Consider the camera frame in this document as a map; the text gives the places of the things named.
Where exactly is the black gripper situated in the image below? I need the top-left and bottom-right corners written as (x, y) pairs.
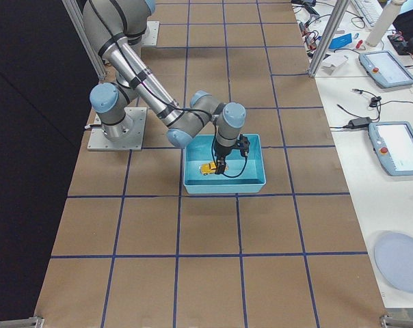
top-left (213, 141), bottom-right (237, 174)

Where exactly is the yellow toy beetle car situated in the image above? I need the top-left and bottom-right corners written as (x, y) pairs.
top-left (199, 161), bottom-right (228, 176)

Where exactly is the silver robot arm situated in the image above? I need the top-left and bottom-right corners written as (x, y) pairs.
top-left (83, 1), bottom-right (250, 174)

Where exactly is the light blue plastic bin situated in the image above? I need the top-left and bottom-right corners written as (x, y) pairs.
top-left (183, 134), bottom-right (266, 194)

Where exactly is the black power adapter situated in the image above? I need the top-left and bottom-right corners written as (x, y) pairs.
top-left (347, 117), bottom-right (372, 130)

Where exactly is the white cardboard box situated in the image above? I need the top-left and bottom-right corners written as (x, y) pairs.
top-left (321, 53), bottom-right (349, 75)

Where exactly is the blue box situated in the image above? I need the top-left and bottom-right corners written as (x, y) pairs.
top-left (328, 33), bottom-right (352, 50)

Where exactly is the lower teach pendant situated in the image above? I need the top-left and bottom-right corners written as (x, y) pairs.
top-left (368, 121), bottom-right (413, 176)

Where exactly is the teach pendant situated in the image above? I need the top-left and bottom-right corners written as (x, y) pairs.
top-left (368, 121), bottom-right (413, 176)
top-left (358, 51), bottom-right (413, 89)

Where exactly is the upper teach pendant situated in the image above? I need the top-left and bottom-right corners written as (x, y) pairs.
top-left (358, 51), bottom-right (413, 89)

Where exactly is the light blue round plate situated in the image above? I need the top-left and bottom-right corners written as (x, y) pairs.
top-left (373, 232), bottom-right (413, 293)

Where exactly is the white paper roll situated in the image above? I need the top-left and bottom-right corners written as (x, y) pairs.
top-left (364, 0), bottom-right (405, 47)

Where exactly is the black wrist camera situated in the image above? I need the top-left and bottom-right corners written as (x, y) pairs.
top-left (237, 134), bottom-right (250, 158)

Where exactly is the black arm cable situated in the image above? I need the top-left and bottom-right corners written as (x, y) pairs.
top-left (211, 115), bottom-right (250, 178)

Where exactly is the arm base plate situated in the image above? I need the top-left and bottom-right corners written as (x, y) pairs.
top-left (141, 20), bottom-right (160, 47)
top-left (87, 107), bottom-right (148, 151)

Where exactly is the aluminium frame post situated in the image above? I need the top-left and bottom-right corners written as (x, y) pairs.
top-left (308, 0), bottom-right (349, 78)

